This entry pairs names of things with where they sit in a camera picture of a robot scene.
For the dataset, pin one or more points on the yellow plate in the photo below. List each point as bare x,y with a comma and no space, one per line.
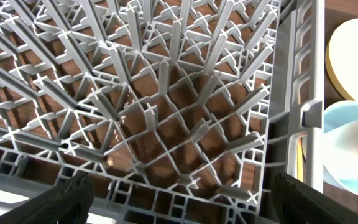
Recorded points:
341,58

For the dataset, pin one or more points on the blue bowl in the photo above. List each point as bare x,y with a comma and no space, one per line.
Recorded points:
336,115

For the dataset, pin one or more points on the white cup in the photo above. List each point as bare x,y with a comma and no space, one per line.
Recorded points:
342,149

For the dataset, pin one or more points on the grey dishwasher rack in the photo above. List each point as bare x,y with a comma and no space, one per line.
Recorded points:
178,111

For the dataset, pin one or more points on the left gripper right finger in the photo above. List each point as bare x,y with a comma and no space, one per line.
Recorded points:
295,202

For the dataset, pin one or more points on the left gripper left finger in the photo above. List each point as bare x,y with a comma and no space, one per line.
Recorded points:
68,202

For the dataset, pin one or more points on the wooden chopstick left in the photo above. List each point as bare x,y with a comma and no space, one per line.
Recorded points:
299,160

